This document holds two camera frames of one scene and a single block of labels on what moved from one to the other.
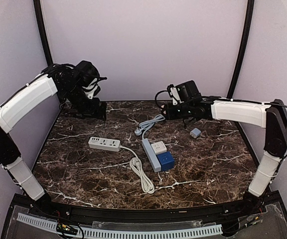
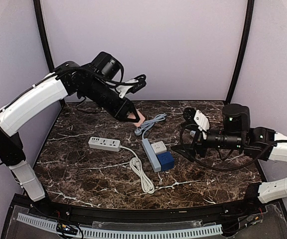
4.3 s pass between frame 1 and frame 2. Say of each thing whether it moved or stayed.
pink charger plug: moved
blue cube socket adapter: stayed
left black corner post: stayed
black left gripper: moved
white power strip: stayed
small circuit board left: stayed
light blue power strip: stayed
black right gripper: moved
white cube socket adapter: stayed
